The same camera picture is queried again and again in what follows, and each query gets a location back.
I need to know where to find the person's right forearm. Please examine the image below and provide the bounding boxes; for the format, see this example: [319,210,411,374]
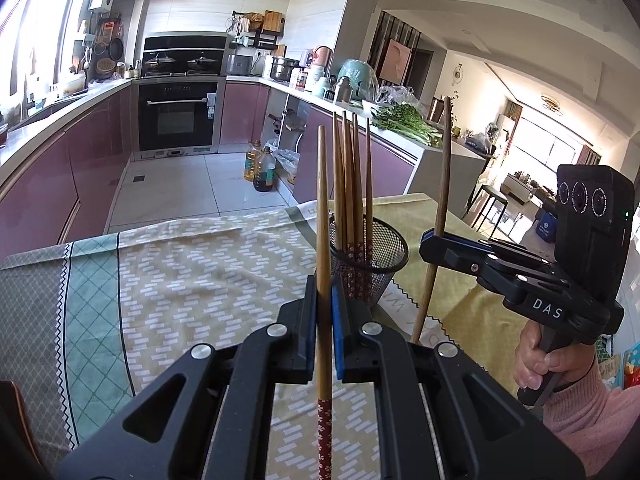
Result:
[542,360,640,479]

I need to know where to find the yellow oil bottle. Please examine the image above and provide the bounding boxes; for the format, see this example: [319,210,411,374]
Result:
[244,140,264,183]

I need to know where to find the patterned green yellow tablecloth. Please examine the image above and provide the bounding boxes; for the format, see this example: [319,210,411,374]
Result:
[0,204,501,480]

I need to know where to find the black mesh holder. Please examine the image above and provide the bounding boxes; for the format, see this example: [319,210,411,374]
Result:
[329,216,410,311]

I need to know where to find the pink base cabinets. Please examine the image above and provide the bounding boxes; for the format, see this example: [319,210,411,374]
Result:
[220,80,419,207]
[0,82,134,262]

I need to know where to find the plain yellow cloth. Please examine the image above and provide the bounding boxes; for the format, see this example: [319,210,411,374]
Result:
[370,192,529,397]

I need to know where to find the wooden chopstick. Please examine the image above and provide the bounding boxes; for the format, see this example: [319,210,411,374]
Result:
[316,126,334,480]
[411,96,454,345]
[341,111,362,302]
[331,111,351,261]

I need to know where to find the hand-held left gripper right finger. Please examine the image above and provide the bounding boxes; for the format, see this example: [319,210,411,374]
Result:
[330,286,586,480]

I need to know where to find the dark oil bottle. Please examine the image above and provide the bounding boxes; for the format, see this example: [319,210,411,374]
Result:
[252,146,277,193]

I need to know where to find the black wall rack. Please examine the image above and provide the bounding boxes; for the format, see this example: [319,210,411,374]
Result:
[231,10,287,52]

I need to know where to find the hanging pans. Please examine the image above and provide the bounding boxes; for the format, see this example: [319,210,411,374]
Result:
[92,34,126,79]

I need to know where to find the cooking pot with lid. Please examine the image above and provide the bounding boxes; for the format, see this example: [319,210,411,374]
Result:
[187,55,220,74]
[144,52,177,74]

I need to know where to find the black stool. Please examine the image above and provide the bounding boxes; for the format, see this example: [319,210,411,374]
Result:
[462,183,509,242]

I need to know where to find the blue bag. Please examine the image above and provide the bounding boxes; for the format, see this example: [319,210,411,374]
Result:
[535,210,559,244]

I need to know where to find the white bar counter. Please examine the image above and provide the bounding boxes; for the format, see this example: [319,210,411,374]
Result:
[417,137,489,219]

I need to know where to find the green leafy vegetables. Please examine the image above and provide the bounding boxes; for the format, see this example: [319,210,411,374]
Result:
[370,102,444,149]

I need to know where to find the plastic bag on floor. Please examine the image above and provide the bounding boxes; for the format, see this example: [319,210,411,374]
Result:
[272,149,302,184]

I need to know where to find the steel stock pot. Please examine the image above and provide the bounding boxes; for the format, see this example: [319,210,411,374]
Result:
[270,56,300,84]

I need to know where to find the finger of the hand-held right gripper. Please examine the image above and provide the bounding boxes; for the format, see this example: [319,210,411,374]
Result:
[419,229,527,297]
[441,231,557,279]

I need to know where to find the grey rice cooker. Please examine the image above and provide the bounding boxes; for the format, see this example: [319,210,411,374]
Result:
[226,54,254,77]

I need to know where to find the low white cabinet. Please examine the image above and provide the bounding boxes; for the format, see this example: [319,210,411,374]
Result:
[500,172,557,207]

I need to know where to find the wall picture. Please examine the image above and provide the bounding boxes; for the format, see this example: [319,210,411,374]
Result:
[377,38,414,81]

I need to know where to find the clear plastic bag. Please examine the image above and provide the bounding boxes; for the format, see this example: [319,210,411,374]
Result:
[375,85,427,117]

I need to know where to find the person's right hand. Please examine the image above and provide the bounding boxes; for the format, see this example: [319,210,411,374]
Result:
[514,317,599,392]

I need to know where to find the black built-in oven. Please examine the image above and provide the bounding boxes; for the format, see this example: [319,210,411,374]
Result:
[137,78,226,154]

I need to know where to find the kitchen window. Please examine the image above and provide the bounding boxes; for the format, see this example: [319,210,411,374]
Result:
[0,0,101,107]

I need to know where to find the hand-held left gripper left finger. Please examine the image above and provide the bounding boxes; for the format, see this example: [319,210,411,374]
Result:
[59,287,321,480]

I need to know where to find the dark flat object orange edge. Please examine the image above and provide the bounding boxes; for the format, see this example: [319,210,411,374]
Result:
[0,380,54,480]

